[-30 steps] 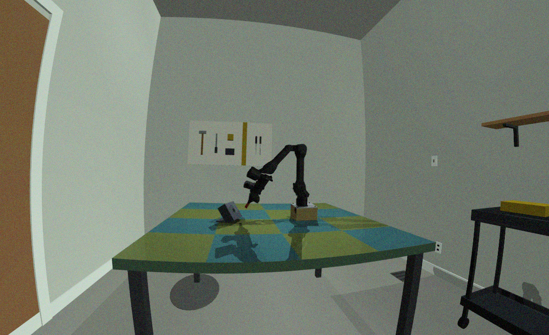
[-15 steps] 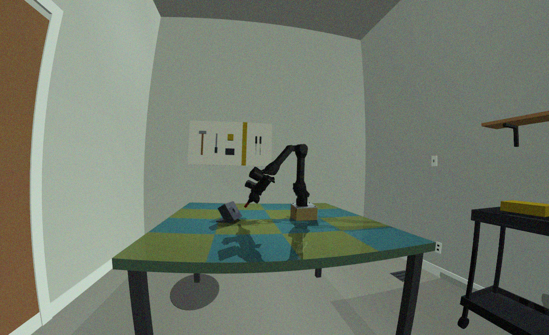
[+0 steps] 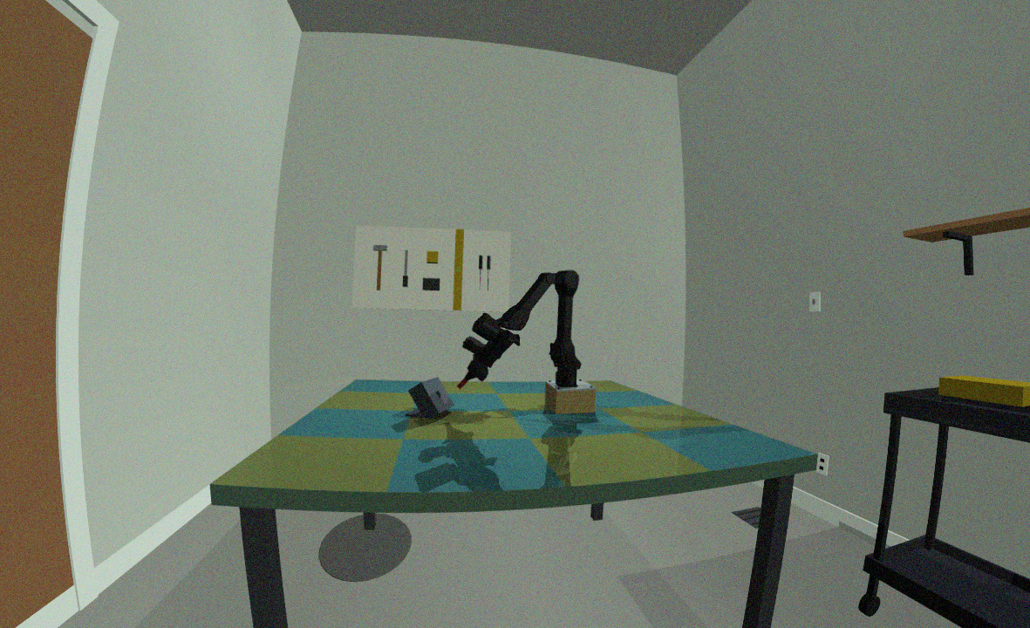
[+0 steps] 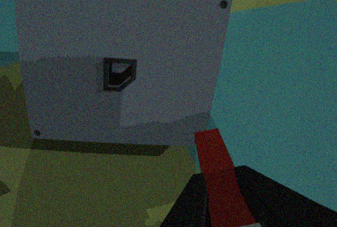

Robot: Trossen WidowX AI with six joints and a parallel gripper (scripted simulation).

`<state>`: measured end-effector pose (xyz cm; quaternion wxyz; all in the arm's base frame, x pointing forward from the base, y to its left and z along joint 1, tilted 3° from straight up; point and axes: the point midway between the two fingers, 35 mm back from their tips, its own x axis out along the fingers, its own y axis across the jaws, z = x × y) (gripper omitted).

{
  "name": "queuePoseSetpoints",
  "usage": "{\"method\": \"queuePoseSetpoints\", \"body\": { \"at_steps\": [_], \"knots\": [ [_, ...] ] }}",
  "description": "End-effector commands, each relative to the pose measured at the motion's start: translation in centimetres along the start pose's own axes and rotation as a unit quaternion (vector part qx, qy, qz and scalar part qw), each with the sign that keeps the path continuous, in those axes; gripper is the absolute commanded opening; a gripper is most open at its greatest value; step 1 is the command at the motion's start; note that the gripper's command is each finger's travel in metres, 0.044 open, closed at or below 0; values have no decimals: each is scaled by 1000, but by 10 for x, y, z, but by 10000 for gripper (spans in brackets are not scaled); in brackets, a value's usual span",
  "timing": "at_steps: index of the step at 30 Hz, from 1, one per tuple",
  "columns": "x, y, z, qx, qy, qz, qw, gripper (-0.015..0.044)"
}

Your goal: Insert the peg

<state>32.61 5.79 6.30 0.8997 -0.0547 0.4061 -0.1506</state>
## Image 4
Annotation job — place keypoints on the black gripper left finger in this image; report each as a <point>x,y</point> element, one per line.
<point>192,207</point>

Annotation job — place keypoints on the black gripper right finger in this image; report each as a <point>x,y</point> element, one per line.
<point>278,206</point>

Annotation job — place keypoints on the red square peg with white band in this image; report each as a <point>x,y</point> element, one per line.
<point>228,205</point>

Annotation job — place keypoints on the grey square panel with hole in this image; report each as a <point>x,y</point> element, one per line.
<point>120,71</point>

